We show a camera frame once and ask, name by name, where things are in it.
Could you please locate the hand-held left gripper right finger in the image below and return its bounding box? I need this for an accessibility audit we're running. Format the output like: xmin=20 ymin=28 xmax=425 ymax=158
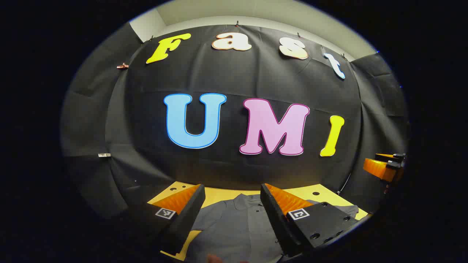
xmin=260 ymin=183 xmax=359 ymax=257

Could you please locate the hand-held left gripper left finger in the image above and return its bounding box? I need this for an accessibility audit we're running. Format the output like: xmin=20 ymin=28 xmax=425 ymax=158
xmin=135 ymin=184 xmax=206 ymax=256

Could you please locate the grey button-up shirt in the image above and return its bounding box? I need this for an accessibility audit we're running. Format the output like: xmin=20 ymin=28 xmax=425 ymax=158
xmin=185 ymin=193 xmax=359 ymax=263

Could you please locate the black backdrop cloth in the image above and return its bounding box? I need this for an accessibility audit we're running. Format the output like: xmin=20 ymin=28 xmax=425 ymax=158
xmin=60 ymin=22 xmax=409 ymax=220

